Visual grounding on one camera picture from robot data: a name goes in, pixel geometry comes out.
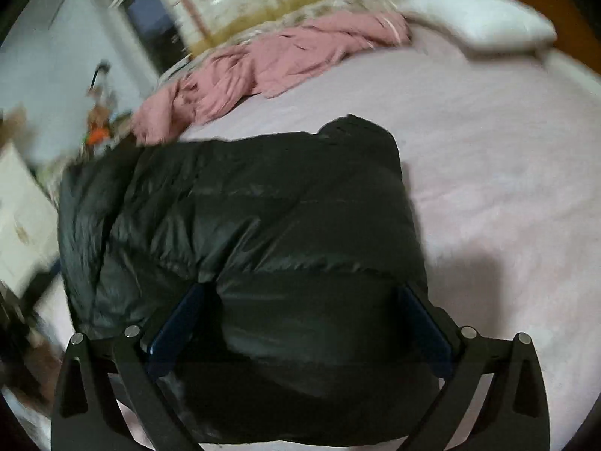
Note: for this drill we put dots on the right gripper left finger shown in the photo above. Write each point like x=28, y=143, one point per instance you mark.
x=99, y=376

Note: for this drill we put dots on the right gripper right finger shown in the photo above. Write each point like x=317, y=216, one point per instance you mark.
x=514, y=414

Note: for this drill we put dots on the black puffer jacket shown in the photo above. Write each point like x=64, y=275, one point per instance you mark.
x=291, y=258

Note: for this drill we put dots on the white cabinet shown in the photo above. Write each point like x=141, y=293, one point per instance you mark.
x=28, y=223

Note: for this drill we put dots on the pink bed sheet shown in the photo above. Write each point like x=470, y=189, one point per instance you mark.
x=500, y=161

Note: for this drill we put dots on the orange toy on table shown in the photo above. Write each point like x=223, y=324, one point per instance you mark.
x=97, y=135

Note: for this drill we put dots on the clutter pile on table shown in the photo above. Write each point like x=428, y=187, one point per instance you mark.
x=49, y=175

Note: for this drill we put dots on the wooden white headboard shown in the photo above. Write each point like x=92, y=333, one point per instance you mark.
x=575, y=54

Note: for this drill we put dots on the pink quilted comforter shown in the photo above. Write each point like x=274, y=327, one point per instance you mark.
x=269, y=66

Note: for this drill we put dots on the white pillow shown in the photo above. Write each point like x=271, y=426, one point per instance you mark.
x=485, y=26

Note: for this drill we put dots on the white frame window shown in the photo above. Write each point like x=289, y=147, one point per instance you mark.
x=147, y=37

